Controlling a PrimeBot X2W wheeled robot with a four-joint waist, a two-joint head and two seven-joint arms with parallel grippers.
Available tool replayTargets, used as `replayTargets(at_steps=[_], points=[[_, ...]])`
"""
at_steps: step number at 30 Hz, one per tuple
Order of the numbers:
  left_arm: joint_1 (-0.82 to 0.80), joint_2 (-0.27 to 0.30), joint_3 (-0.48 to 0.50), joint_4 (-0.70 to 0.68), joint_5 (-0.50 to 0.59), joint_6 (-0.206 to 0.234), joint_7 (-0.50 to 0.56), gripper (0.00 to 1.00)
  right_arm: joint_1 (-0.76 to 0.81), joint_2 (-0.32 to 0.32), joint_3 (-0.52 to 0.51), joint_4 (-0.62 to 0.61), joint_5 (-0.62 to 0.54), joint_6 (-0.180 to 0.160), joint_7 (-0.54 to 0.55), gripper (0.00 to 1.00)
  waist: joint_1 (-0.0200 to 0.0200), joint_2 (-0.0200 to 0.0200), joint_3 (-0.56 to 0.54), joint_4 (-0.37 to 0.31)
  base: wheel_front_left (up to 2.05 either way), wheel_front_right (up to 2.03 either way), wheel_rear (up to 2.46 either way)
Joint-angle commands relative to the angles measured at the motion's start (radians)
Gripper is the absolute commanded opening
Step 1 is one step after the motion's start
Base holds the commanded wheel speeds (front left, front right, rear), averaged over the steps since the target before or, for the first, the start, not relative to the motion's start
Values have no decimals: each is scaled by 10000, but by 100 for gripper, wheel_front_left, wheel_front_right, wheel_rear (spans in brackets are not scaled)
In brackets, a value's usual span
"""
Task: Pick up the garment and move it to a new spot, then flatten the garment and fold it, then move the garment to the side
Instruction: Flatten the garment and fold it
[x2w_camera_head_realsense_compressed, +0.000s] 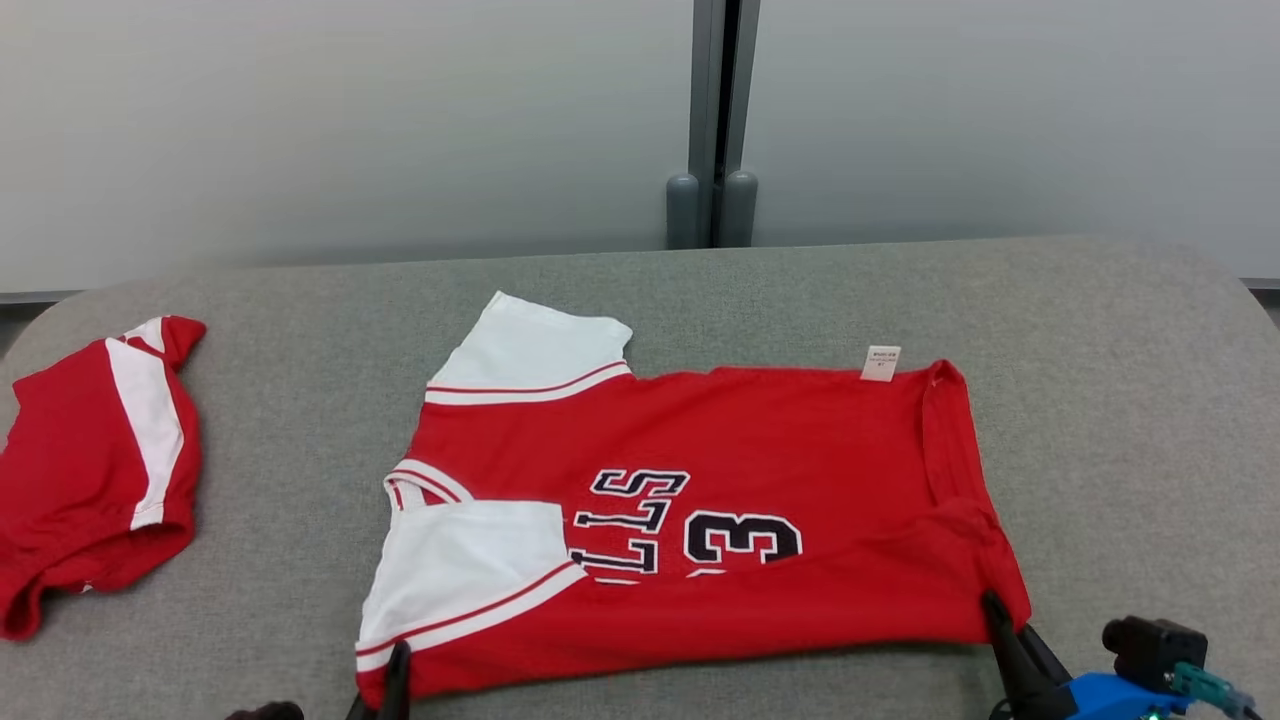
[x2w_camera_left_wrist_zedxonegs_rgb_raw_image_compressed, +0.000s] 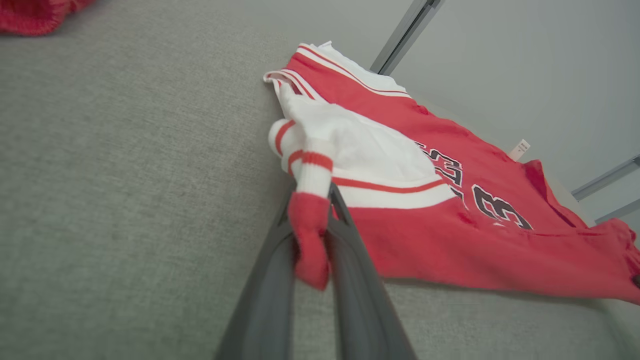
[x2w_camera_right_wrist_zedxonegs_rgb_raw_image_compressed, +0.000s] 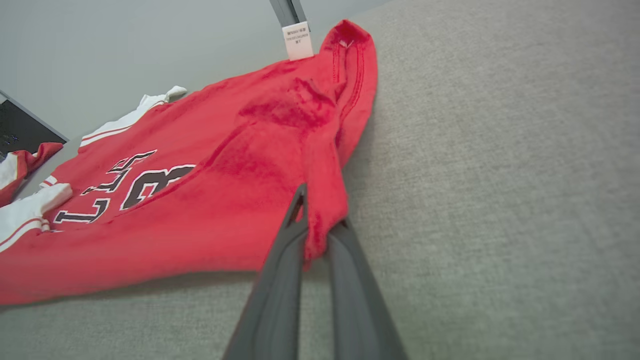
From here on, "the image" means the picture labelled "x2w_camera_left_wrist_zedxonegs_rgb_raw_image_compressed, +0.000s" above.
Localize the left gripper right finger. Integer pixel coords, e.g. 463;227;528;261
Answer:
326;182;418;360

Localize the grey metal frame bar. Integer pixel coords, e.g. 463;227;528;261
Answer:
595;199;640;224

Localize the grey metal partition post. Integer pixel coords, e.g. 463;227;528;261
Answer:
370;0;446;76

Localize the red white basketball jersey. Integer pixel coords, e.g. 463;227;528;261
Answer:
263;41;640;306

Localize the grey partition bottom rail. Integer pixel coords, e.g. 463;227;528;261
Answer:
571;155;640;202

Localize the red shorts white stripe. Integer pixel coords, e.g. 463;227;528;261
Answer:
0;0;96;37

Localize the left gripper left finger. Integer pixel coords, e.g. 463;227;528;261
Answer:
215;192;301;360

